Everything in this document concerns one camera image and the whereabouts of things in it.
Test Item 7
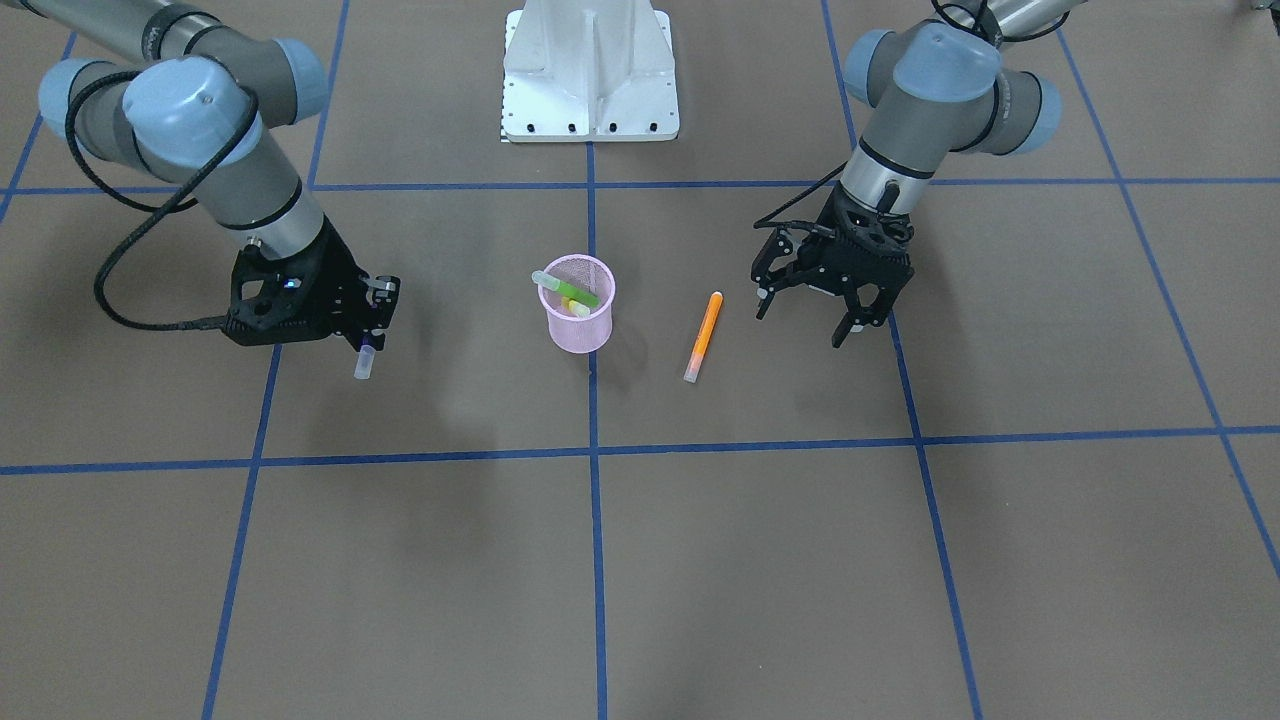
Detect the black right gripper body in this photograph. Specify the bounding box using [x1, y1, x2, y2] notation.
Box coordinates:
[225, 220, 376, 348]

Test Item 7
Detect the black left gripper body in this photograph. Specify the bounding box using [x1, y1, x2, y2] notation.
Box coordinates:
[800, 190, 914, 301]

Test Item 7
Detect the purple highlighter pen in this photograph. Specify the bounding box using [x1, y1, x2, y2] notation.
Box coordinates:
[353, 345, 378, 380]

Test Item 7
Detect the orange highlighter pen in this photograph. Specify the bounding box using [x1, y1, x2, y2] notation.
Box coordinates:
[682, 291, 724, 384]

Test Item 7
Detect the green highlighter pen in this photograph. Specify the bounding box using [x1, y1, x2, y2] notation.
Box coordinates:
[531, 272, 602, 310]

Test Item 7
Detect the yellow highlighter pen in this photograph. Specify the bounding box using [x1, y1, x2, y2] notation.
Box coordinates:
[561, 297, 591, 318]

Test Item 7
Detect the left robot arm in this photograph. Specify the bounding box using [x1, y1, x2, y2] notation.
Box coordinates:
[750, 1, 1074, 347]

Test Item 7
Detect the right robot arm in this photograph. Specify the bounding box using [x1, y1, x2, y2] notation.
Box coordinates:
[19, 1, 401, 357]

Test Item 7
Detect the pink mesh pen holder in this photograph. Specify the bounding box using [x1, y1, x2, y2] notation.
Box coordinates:
[531, 254, 617, 354]

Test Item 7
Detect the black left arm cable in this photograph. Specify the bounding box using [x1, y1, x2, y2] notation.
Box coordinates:
[753, 165, 851, 236]

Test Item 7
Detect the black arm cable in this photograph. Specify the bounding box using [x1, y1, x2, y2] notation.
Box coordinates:
[753, 165, 851, 236]
[64, 68, 262, 333]

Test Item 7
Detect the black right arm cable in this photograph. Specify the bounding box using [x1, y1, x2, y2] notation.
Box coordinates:
[64, 68, 262, 333]

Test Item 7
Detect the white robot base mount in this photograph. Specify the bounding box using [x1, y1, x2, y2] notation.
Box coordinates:
[500, 1, 681, 143]

